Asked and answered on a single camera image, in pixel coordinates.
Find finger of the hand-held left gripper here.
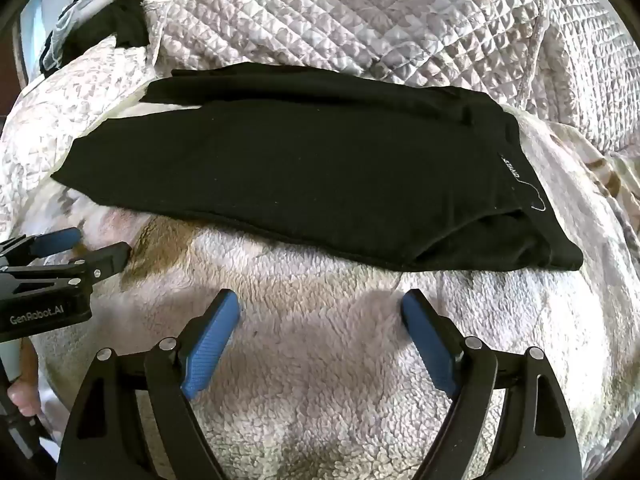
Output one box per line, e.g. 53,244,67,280
0,227,84,267
0,241,132,307

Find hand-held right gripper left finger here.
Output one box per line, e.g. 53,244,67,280
59,288,242,480

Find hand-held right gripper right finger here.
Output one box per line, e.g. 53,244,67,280
400,287,584,480

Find black pants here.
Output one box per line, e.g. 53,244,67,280
50,61,585,274

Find person's left hand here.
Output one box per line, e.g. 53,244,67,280
9,345,44,417

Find floral fleece blanket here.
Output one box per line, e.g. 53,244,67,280
27,102,640,480

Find floral quilted pillow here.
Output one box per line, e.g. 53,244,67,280
0,35,162,261

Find pale grey cloth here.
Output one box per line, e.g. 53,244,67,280
42,0,123,71

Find black cloth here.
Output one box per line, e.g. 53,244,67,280
42,0,152,80

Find quilted satin bedspread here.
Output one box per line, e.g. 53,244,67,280
141,0,640,157

